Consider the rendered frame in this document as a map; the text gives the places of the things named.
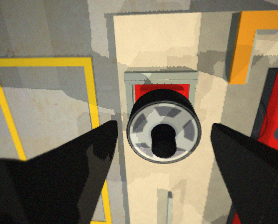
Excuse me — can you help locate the black tyre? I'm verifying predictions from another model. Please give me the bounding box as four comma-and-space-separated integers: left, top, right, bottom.
126, 89, 202, 164

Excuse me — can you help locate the yellow tape outline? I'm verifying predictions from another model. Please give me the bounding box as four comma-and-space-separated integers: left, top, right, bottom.
0, 57, 111, 224

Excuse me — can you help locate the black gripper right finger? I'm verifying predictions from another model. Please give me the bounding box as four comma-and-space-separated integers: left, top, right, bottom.
210, 123, 278, 224

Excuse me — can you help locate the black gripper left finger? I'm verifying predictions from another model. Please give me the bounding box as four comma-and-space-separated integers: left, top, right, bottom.
0, 120, 118, 224

